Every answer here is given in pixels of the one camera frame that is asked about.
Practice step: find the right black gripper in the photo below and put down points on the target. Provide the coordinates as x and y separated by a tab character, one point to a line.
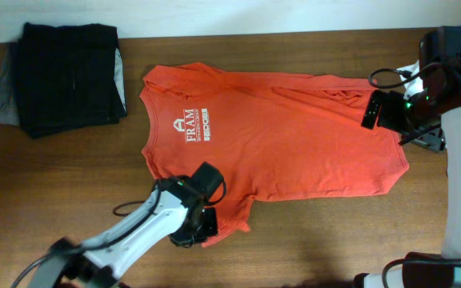
373	110

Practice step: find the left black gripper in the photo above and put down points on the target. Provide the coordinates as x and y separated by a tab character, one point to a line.
205	230

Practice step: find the red orange t-shirt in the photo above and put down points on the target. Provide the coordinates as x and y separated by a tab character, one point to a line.
273	136

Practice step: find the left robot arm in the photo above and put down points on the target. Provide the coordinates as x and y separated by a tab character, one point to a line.
179	208

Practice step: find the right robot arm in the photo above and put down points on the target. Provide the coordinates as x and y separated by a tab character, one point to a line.
432	270

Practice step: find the folded black garment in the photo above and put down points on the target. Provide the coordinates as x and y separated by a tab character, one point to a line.
67	77

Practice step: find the folded grey garment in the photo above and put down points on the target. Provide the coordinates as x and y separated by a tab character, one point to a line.
8	107

